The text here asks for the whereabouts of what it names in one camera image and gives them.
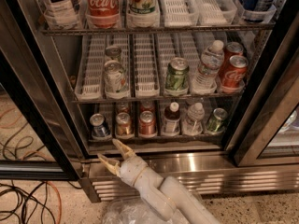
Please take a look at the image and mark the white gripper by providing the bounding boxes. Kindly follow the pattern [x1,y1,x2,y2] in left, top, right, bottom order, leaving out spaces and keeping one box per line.
[98,139,148,187]

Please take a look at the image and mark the blue pepsi can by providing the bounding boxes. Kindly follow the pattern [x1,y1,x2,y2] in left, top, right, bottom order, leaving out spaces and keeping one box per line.
[90,113,110,139]

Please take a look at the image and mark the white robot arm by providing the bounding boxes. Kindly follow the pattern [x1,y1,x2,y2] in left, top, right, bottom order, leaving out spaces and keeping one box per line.
[97,139,220,224]

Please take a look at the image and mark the gold soda can front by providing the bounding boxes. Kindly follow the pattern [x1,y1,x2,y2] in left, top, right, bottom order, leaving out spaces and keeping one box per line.
[116,112,134,137]

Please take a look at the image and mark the gold soda can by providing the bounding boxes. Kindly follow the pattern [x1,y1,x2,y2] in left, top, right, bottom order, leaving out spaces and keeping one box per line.
[116,103,131,114]
[116,112,134,137]

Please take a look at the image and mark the red soda can front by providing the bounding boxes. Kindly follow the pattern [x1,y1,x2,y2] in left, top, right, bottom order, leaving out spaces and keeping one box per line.
[138,111,156,135]

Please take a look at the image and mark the red soda can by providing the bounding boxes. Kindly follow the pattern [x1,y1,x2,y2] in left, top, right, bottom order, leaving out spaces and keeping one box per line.
[140,101,155,113]
[138,111,156,135]

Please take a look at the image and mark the gold soda can rear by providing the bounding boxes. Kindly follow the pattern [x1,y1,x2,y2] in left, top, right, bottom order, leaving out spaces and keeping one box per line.
[116,103,131,114]

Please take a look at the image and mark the red soda can rear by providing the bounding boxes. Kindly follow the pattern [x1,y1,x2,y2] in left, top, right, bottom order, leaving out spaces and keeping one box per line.
[140,101,155,113]

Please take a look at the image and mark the white patterned can front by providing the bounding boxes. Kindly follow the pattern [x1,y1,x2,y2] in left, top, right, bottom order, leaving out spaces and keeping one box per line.
[104,60,127,93]

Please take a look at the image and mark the white patterned can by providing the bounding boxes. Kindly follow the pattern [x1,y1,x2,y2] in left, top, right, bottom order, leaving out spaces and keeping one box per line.
[104,60,127,93]
[105,45,121,62]

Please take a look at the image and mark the steel fridge base grille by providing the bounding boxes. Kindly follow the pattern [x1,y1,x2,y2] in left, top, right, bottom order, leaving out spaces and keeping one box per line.
[79,153,299,203]

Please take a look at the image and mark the open glass fridge door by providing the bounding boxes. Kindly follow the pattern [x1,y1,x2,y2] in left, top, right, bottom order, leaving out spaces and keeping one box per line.
[0,0,86,180]

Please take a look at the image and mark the green can middle shelf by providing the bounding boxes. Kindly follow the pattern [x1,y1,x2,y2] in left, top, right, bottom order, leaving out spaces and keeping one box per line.
[165,57,189,91]

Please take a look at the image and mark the green can shelf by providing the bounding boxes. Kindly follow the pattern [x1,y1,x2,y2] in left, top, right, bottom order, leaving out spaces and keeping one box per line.
[165,57,189,91]
[206,108,228,133]

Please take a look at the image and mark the green can bottom shelf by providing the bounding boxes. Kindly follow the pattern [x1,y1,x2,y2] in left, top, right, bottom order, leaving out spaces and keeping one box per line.
[206,108,228,133]

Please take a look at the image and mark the white patterned can rear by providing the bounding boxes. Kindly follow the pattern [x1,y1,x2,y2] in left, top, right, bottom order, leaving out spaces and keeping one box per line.
[105,45,121,62]

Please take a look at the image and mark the clear water bottle middle shelf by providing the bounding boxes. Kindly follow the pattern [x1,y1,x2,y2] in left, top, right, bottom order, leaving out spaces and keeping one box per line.
[195,40,224,90]

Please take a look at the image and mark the red coca-cola can front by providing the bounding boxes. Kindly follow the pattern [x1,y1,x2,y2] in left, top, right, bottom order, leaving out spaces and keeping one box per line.
[221,55,249,88]

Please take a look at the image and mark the red coca-cola can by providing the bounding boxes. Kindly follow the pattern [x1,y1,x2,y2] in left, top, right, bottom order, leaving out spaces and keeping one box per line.
[219,42,244,75]
[221,55,249,88]

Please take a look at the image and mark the right glass fridge door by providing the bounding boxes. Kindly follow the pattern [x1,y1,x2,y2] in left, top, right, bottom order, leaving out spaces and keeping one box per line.
[233,14,299,167]

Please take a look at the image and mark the coca-cola bottle top shelf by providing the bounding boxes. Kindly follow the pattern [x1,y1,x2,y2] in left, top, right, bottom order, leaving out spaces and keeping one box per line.
[87,0,119,28]

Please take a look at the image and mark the red coca-cola can rear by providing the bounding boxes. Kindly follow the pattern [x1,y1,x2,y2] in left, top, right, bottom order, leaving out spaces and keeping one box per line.
[219,42,244,75]

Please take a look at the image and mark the white tea bottle top shelf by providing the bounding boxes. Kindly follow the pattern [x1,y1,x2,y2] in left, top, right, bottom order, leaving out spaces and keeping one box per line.
[43,0,82,30]

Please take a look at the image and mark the clear plastic bag bin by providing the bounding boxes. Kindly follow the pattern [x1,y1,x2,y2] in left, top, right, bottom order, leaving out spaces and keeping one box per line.
[102,189,209,224]

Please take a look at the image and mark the dark drink bottle white cap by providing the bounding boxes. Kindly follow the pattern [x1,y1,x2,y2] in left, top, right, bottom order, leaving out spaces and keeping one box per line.
[163,102,180,135]

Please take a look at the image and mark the small clear water bottle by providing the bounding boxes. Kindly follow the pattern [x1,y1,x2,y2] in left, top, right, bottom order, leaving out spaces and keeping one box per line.
[182,103,205,136]

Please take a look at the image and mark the white empty tray middle centre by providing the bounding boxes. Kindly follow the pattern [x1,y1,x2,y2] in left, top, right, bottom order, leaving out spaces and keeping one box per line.
[133,34,160,97]

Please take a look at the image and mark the white empty tray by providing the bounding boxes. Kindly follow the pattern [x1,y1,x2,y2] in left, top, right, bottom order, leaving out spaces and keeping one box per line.
[195,0,237,25]
[75,35,106,101]
[160,0,199,27]
[133,34,160,97]

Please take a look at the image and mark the white empty tray middle left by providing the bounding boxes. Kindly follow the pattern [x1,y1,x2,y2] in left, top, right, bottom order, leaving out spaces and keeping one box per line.
[75,35,106,101]

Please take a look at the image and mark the green white soda bottle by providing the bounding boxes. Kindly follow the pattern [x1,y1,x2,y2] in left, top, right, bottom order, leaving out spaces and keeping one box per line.
[126,0,159,17]

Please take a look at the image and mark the white empty tray top right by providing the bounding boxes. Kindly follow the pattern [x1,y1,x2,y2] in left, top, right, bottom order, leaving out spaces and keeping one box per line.
[195,0,237,25]

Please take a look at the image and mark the black cables on floor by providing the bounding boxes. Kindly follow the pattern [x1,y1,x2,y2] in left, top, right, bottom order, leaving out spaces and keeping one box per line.
[0,121,82,224]

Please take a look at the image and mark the orange cable on floor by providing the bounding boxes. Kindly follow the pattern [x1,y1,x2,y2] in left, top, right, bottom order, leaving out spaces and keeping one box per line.
[0,106,64,224]

